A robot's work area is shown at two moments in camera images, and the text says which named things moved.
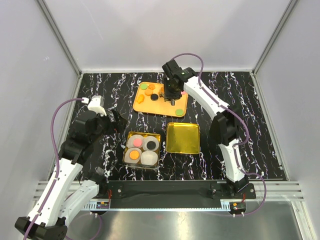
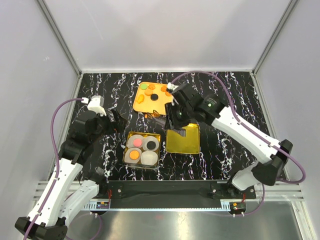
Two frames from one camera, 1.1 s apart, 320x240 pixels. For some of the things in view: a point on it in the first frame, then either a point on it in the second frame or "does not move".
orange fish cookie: [140, 98] does not move
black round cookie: [151, 145] does not move
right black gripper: [167, 95] to [171, 121]
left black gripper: [119, 124] does not move
